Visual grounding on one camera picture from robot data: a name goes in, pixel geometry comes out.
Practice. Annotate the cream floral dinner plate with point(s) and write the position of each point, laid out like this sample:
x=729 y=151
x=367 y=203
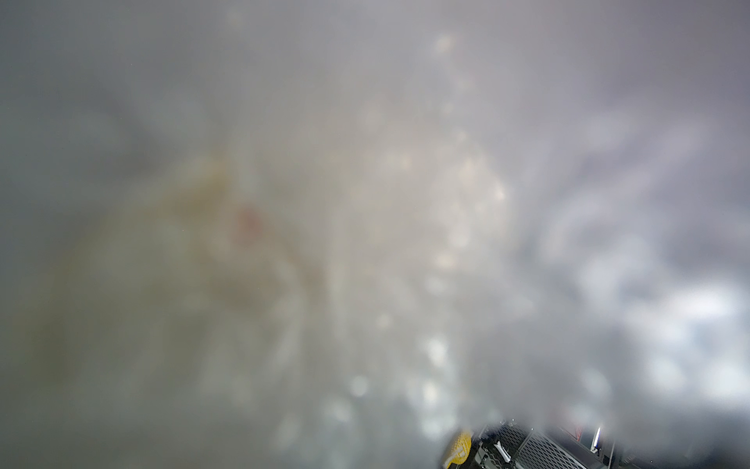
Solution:
x=327 y=260

